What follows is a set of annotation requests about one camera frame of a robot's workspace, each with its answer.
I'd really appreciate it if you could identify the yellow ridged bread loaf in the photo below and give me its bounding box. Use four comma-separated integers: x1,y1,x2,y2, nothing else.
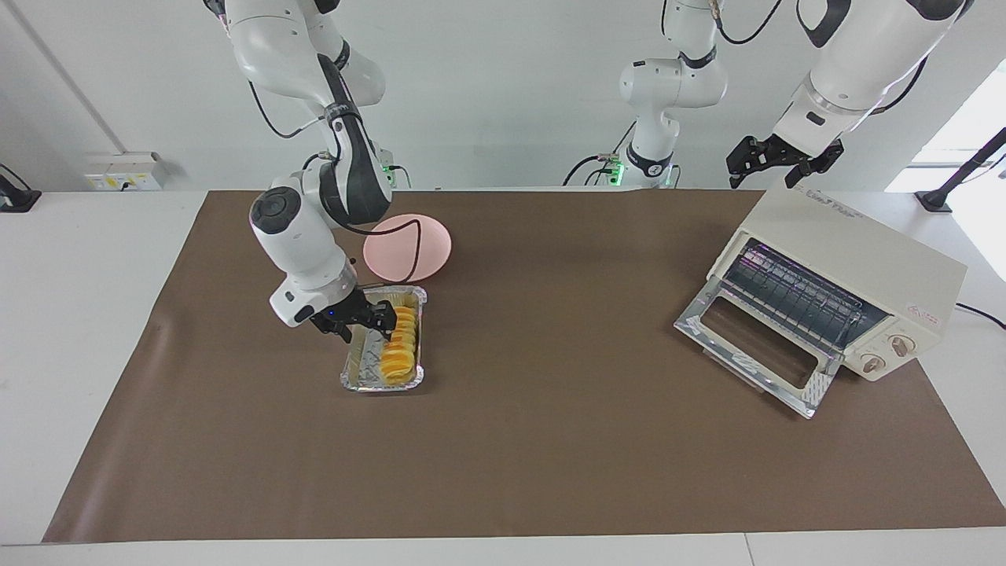
380,305,420,386

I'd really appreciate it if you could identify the aluminium foil baking tray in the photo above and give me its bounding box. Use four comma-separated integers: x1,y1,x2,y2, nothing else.
340,285,428,394

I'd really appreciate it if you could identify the cream toaster oven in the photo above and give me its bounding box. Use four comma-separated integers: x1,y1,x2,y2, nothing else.
707,185,969,384

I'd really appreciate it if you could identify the glass oven door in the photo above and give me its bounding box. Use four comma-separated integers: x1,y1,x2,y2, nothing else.
674,279,843,420

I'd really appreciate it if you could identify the pink round plate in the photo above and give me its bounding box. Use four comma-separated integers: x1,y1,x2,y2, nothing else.
362,214,453,284

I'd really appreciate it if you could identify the brown table mat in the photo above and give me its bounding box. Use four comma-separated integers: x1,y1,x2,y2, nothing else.
43,189,1006,543

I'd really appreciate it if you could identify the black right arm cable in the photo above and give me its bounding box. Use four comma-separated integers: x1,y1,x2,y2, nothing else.
248,53,423,282

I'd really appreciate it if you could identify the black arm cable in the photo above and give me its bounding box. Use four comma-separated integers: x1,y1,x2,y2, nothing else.
711,0,930,117
248,53,423,282

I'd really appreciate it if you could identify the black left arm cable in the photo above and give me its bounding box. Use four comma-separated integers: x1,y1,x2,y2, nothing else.
711,0,930,117

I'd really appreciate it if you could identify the black right base cable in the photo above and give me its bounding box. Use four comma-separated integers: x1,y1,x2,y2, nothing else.
303,152,411,190

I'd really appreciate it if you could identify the black base cable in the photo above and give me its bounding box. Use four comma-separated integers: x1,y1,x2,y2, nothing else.
562,120,639,188
303,152,411,190

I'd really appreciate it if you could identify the black left base cable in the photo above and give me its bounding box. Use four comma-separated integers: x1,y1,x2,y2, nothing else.
562,120,639,188

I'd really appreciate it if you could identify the black oven power cord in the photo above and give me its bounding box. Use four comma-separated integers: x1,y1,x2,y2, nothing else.
955,303,1006,329

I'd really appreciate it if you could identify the short black desk mount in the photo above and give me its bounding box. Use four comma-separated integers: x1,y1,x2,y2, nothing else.
0,164,42,213

